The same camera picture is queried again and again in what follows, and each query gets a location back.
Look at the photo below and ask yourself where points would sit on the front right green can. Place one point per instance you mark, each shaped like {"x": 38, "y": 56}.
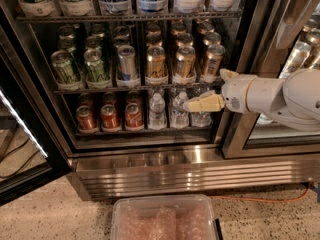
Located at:
{"x": 95, "y": 66}

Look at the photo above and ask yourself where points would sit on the orange can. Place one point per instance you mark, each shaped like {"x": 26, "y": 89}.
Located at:
{"x": 211, "y": 62}
{"x": 184, "y": 65}
{"x": 156, "y": 68}
{"x": 211, "y": 38}
{"x": 184, "y": 39}

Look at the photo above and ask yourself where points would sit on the wire shelf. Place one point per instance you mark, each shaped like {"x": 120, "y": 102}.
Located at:
{"x": 133, "y": 17}
{"x": 216, "y": 84}

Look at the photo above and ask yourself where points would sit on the green can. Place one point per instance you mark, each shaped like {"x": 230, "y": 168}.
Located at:
{"x": 95, "y": 66}
{"x": 67, "y": 74}

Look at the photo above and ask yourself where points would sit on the clear plastic bin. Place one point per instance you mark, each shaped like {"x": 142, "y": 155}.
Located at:
{"x": 172, "y": 217}

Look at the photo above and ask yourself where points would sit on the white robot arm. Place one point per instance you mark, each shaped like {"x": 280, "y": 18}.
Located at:
{"x": 293, "y": 101}

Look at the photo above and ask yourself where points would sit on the middle water bottle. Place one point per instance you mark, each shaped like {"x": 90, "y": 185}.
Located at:
{"x": 179, "y": 117}

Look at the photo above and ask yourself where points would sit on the water bottle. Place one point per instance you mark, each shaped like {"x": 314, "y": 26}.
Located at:
{"x": 179, "y": 117}
{"x": 157, "y": 115}
{"x": 200, "y": 119}

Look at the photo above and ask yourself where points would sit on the front right red can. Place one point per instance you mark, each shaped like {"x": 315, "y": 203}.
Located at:
{"x": 133, "y": 117}

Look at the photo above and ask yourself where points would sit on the left water bottle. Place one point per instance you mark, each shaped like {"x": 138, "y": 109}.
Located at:
{"x": 157, "y": 115}

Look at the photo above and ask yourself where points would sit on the open black fridge door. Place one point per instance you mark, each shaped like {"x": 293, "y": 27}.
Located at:
{"x": 32, "y": 158}

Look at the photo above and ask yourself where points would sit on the front middle red can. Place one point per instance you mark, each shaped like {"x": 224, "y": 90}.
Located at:
{"x": 110, "y": 118}

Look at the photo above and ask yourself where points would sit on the stainless steel display fridge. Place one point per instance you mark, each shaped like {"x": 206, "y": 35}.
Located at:
{"x": 128, "y": 163}

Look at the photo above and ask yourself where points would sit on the right water bottle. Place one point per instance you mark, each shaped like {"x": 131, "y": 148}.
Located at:
{"x": 200, "y": 119}

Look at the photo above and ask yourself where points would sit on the upper wire shelf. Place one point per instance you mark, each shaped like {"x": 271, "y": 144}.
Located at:
{"x": 133, "y": 17}

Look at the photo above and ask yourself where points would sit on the front left green can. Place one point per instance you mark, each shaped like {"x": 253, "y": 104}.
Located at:
{"x": 67, "y": 74}

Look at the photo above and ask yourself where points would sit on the front silver can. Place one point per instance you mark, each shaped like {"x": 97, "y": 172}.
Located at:
{"x": 127, "y": 72}

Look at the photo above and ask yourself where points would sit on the closed glass fridge door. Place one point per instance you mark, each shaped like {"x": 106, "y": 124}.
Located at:
{"x": 254, "y": 134}

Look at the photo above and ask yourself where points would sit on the red can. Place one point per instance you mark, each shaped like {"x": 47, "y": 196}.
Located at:
{"x": 86, "y": 120}
{"x": 110, "y": 118}
{"x": 133, "y": 117}

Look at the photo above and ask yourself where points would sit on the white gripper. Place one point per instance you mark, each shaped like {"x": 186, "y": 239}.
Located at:
{"x": 235, "y": 93}

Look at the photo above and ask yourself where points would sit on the middle wire shelf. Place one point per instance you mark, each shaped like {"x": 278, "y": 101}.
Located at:
{"x": 216, "y": 84}

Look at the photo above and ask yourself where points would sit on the front left red can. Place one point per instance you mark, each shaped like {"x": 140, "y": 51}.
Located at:
{"x": 86, "y": 120}

